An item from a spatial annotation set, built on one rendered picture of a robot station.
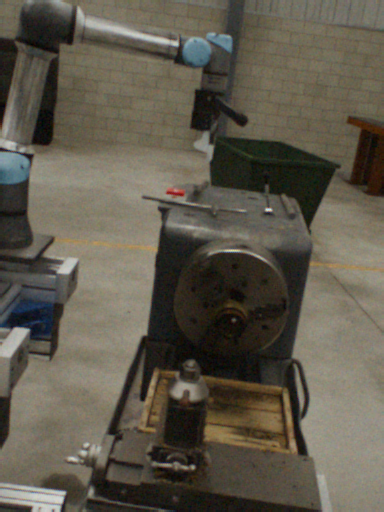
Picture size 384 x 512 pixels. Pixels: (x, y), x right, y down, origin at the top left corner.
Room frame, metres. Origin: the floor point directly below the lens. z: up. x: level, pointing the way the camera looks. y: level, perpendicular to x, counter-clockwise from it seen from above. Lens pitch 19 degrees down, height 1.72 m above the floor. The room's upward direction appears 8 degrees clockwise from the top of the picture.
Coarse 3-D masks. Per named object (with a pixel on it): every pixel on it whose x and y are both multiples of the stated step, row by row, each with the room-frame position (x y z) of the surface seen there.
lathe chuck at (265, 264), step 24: (192, 264) 1.64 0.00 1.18; (216, 264) 1.63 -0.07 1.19; (240, 264) 1.63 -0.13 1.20; (264, 264) 1.63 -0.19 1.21; (192, 288) 1.64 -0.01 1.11; (240, 288) 1.63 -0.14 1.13; (264, 288) 1.63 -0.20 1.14; (192, 312) 1.64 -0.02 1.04; (288, 312) 1.63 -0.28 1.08; (192, 336) 1.64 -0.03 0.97; (240, 336) 1.63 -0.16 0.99; (264, 336) 1.63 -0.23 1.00
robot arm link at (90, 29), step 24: (48, 0) 1.70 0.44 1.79; (24, 24) 1.70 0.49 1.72; (48, 24) 1.67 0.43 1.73; (72, 24) 1.67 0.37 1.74; (96, 24) 1.70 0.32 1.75; (120, 24) 1.73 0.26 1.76; (120, 48) 1.73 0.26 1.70; (144, 48) 1.74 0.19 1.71; (168, 48) 1.75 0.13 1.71; (192, 48) 1.75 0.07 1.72
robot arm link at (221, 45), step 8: (208, 40) 1.93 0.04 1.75; (216, 40) 1.92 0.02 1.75; (224, 40) 1.92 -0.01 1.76; (216, 48) 1.92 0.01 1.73; (224, 48) 1.92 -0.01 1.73; (216, 56) 1.91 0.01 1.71; (224, 56) 1.92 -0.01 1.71; (208, 64) 1.92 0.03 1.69; (216, 64) 1.92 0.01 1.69; (224, 64) 1.92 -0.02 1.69; (208, 72) 1.92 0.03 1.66; (216, 72) 1.92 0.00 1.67; (224, 72) 1.93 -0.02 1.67
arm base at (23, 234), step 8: (0, 216) 1.62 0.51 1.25; (8, 216) 1.62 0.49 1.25; (16, 216) 1.63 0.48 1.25; (24, 216) 1.66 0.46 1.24; (0, 224) 1.61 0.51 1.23; (8, 224) 1.62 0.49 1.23; (16, 224) 1.63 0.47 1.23; (24, 224) 1.65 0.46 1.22; (0, 232) 1.61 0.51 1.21; (8, 232) 1.61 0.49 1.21; (16, 232) 1.63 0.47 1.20; (24, 232) 1.64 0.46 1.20; (32, 232) 1.69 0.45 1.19; (0, 240) 1.60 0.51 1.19; (8, 240) 1.61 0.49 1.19; (16, 240) 1.62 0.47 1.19; (24, 240) 1.64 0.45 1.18; (32, 240) 1.68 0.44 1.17; (0, 248) 1.60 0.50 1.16; (8, 248) 1.61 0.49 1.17; (16, 248) 1.62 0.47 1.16
